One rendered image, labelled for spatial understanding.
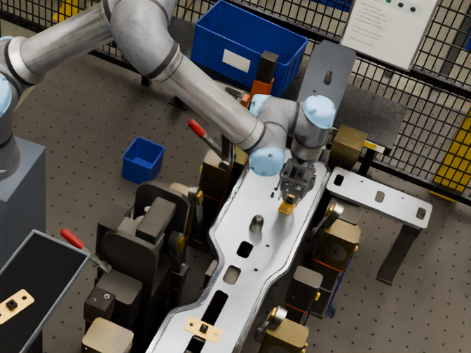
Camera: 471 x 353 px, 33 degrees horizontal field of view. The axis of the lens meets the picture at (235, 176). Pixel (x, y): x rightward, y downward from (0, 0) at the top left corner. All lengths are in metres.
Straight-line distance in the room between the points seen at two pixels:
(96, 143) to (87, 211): 0.29
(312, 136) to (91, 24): 0.56
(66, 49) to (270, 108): 0.47
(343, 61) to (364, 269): 0.67
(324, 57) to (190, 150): 0.68
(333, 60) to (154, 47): 0.67
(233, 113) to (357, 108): 0.80
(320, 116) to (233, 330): 0.52
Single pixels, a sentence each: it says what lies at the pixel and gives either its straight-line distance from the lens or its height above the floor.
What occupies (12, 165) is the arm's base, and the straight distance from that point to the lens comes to 1.91.
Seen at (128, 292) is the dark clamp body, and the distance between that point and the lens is 1.74.
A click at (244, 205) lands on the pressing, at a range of 2.05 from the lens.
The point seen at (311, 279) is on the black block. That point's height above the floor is 0.99.
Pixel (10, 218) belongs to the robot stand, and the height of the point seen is 1.03.
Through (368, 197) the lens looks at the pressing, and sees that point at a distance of 2.18.
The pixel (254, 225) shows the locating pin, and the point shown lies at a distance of 1.97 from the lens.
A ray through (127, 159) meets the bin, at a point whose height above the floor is 0.79.
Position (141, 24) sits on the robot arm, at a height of 1.58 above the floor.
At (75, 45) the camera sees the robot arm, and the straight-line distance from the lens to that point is 1.77.
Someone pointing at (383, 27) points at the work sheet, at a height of 1.26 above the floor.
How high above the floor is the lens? 2.51
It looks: 46 degrees down
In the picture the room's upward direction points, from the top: 14 degrees clockwise
